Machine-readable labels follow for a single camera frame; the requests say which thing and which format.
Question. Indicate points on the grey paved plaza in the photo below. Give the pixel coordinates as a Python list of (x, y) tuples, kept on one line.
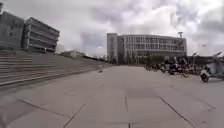
[(133, 100)]

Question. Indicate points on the large glass-fronted building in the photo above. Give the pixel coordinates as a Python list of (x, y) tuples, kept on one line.
[(150, 46)]

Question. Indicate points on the low distant building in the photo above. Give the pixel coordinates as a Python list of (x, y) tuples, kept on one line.
[(71, 53)]

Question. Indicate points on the row of parked two-wheelers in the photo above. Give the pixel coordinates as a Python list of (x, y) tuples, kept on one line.
[(171, 65)]

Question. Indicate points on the grey layered building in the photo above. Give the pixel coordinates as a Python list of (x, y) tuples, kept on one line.
[(40, 36)]

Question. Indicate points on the wide grey stone steps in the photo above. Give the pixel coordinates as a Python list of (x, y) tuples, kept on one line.
[(30, 68)]

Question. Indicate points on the white scooter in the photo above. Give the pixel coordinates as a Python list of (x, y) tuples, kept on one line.
[(210, 71)]

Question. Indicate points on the dark grey building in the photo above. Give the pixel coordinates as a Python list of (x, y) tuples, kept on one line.
[(10, 31)]

